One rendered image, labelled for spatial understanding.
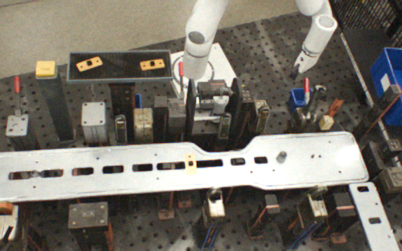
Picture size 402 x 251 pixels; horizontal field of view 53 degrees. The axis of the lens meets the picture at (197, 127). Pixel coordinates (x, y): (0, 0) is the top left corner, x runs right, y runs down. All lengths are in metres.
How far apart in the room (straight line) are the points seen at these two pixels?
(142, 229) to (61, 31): 2.04
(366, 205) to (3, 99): 1.62
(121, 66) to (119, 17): 1.92
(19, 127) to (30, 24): 1.99
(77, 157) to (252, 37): 1.28
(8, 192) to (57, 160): 0.18
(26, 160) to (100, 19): 2.06
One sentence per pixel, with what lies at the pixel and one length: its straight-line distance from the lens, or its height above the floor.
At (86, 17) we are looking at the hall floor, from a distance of 3.42.
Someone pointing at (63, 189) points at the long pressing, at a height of 1.00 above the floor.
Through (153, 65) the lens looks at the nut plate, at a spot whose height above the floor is 1.17.
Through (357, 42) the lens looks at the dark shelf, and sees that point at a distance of 2.02.
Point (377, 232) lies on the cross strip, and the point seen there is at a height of 1.00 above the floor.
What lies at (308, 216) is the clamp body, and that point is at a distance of 1.47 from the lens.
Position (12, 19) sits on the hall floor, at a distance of 3.49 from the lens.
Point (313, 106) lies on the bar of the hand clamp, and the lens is 1.55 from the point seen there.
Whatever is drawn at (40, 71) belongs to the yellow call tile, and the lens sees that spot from 1.51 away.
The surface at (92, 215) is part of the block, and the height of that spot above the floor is 1.03.
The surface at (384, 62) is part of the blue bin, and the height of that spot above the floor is 1.13.
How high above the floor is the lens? 2.28
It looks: 57 degrees down
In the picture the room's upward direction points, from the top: 11 degrees clockwise
